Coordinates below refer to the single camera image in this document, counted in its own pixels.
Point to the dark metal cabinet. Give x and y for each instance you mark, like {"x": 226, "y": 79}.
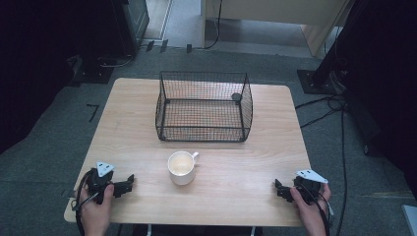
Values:
{"x": 132, "y": 23}

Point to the black stand base plate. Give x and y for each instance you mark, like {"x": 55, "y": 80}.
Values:
{"x": 311, "y": 82}
{"x": 93, "y": 73}

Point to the light wooden cabinet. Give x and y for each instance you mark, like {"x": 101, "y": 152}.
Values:
{"x": 262, "y": 10}

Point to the person's left hand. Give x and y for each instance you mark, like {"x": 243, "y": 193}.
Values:
{"x": 95, "y": 214}

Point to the black curtain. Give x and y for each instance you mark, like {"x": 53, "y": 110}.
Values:
{"x": 387, "y": 82}
{"x": 39, "y": 65}

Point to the person's right hand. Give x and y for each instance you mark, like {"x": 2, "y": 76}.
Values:
{"x": 313, "y": 214}

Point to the white cup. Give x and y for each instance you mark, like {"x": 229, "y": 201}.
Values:
{"x": 181, "y": 177}

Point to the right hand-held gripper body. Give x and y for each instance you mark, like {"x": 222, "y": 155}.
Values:
{"x": 309, "y": 187}

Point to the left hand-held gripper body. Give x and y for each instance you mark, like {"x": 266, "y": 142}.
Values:
{"x": 98, "y": 182}

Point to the white box corner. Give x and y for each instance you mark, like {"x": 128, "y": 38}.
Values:
{"x": 411, "y": 221}

